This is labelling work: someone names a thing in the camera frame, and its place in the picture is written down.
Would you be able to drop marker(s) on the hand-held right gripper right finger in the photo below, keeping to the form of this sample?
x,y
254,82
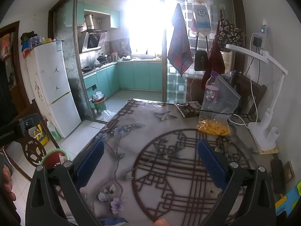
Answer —
x,y
211,167

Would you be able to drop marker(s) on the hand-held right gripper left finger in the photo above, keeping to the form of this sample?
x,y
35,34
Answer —
x,y
90,167

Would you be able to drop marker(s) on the red bin with green rim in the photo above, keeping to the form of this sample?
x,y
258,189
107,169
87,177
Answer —
x,y
53,160

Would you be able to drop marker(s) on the small black shoulder bag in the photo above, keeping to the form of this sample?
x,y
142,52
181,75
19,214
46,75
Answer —
x,y
201,61

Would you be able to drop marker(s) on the person's left hand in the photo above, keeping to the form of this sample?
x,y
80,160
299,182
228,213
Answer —
x,y
8,179

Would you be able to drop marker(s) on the person's right hand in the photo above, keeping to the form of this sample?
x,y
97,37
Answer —
x,y
161,222

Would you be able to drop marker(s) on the yellow container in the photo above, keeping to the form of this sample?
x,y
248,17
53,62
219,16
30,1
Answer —
x,y
41,137

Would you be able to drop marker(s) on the carved dark wooden chair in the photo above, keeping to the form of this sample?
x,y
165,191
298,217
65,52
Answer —
x,y
43,122

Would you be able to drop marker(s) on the green plastic bottle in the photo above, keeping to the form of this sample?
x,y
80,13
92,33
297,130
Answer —
x,y
54,133

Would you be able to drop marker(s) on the clear bag of yellow snacks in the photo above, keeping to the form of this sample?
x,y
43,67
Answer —
x,y
214,128

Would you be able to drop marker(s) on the dark wooden cabinet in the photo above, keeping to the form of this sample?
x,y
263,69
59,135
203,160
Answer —
x,y
7,87

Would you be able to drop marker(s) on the white plastic bag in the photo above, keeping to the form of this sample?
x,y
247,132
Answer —
x,y
108,115

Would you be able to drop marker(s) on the white refrigerator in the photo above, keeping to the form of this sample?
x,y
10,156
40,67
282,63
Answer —
x,y
54,87

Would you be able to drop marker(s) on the green kitchen waste bin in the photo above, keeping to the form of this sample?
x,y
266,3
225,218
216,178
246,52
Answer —
x,y
98,107

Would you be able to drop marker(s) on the white desk lamp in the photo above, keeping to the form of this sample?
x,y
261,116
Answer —
x,y
261,131

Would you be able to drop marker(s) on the dark patterned packet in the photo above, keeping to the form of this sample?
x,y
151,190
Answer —
x,y
189,110

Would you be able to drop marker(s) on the wooden coaster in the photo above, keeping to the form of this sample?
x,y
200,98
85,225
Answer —
x,y
270,151

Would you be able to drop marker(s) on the dark rectangular block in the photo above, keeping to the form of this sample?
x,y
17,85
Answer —
x,y
278,176

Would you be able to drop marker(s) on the floral table cover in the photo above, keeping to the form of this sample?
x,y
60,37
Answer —
x,y
145,127

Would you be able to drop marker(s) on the clear bottle with purple cap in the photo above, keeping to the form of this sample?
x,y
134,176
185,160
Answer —
x,y
210,94

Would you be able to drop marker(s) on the blue and yellow object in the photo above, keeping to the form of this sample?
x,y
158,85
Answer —
x,y
290,200

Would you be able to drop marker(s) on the patterned glass sliding door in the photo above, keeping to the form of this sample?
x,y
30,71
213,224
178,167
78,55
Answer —
x,y
174,87

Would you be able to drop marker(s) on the teal kitchen base cabinets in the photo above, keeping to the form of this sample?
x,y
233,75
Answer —
x,y
134,75

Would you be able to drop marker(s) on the dark red garment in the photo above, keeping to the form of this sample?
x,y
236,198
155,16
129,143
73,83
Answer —
x,y
215,61

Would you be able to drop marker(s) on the black wok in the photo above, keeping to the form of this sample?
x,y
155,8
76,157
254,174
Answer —
x,y
103,58

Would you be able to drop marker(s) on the silver range hood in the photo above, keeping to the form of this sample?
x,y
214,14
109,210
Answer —
x,y
94,41

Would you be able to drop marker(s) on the plaid hanging towel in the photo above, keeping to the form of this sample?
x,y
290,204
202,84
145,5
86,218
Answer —
x,y
180,51

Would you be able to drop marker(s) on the dark bag with letters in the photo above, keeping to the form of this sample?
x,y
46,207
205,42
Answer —
x,y
231,35

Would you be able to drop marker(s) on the white blue cartoon bag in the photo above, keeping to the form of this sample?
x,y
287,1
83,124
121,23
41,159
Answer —
x,y
202,18

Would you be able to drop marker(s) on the small wooden frame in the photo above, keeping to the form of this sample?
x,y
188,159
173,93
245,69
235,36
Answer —
x,y
289,170

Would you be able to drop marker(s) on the silver vent duct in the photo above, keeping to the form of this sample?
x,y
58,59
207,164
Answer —
x,y
89,21

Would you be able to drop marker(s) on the wall socket with chargers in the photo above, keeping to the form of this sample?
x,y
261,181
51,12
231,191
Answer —
x,y
257,41

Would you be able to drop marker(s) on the teal wall cabinets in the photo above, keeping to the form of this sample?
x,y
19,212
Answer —
x,y
115,18

